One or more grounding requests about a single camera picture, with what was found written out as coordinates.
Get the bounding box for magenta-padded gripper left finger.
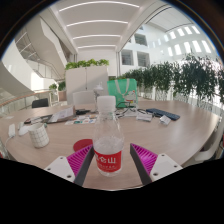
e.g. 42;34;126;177
44;143;96;187

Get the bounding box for flat round red coaster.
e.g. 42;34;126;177
72;138;94;153

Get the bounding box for small black box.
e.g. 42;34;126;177
75;108;92;116

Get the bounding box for white power strip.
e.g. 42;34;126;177
7;123;17;139

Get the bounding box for glass railing with wooden handrail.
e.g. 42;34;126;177
0;88;54;116

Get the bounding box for white paper packet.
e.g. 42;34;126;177
135;111;154;122

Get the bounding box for plant in brown planter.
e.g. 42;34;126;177
57;80;67;102

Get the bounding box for open booklet on dark folder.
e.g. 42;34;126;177
23;104;77;125

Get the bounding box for black chair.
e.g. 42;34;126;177
31;97;50;109

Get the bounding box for row of leafy green plants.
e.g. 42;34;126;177
116;53;224;104

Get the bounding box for green tote bag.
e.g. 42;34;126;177
106;78;139;109

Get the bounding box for tall clear frosted bottle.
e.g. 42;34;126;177
92;82;105;104

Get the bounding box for white computer mouse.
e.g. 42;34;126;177
17;124;32;137

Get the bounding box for clear water bottle red label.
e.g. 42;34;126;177
92;95;125;178

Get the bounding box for ceiling light strips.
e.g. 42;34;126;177
58;0;141;50

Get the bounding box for green plants atop cabinet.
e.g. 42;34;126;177
64;58;110;71

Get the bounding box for white plastic armchair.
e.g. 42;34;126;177
186;116;224;166

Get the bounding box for dark blue flat phone case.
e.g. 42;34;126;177
145;107;181;122

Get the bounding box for white cabinet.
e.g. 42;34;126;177
65;65;110;106

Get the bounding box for small potted green plant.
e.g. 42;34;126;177
48;83;58;101

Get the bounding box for white grid-pattern cup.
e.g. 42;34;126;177
27;122;51;149

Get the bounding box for small clear plastic packet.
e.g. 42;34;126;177
159;114;172;126

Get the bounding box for white chair with plain backrest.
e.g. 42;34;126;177
72;90;97;106

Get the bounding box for tangle of black cables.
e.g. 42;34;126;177
114;101;156;118

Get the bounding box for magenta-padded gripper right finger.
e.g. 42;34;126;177
129;143;184;186

